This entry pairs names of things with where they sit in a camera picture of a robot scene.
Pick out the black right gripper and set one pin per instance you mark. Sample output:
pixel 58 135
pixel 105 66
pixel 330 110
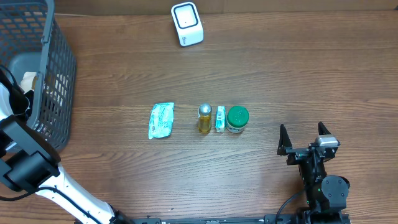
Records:
pixel 305 152

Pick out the beige brown snack packet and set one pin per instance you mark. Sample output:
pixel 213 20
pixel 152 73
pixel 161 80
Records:
pixel 28 81

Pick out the green lid jar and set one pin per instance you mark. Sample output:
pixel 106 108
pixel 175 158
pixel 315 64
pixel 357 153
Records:
pixel 236 119

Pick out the teal Kleenex tissue pack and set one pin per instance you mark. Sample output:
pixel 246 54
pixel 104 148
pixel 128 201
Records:
pixel 220 121

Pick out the silver capped amber bottle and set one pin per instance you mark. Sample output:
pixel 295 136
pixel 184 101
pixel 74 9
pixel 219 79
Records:
pixel 204 118

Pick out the teal snack packet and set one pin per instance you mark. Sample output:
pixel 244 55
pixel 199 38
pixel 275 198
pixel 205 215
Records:
pixel 161 120

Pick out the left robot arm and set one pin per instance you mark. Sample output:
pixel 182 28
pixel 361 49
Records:
pixel 36 167

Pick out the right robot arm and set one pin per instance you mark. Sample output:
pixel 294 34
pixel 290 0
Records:
pixel 326 194

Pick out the white barcode scanner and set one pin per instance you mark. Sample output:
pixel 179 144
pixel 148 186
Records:
pixel 187 23

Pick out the grey plastic shopping basket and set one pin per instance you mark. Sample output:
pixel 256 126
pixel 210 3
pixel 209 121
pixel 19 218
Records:
pixel 31 41

